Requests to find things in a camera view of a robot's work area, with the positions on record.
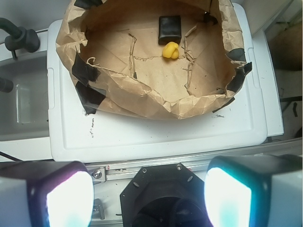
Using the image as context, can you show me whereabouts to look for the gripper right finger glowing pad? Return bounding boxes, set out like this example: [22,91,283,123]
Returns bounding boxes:
[204,155,303,227]

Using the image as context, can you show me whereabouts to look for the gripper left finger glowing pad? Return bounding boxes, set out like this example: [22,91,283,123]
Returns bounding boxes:
[0,161,94,227]

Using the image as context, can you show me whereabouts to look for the yellow rubber duck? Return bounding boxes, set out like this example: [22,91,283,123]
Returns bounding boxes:
[162,42,179,59]

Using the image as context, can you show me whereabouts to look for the white plastic bin lid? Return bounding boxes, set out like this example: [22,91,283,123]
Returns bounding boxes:
[46,3,269,163]

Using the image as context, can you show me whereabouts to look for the clear plastic container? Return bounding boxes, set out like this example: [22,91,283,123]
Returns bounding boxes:
[15,84,48,124]

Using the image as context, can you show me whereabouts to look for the brown paper bag tray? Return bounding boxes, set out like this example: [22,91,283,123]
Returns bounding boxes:
[56,0,252,120]

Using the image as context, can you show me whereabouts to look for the black rectangular block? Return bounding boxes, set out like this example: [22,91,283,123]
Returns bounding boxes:
[158,16,182,45]

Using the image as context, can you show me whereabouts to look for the aluminium extrusion rail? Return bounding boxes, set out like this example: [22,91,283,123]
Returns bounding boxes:
[0,139,303,184]

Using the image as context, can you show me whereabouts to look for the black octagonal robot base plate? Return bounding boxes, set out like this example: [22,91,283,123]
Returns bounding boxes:
[120,163,211,227]

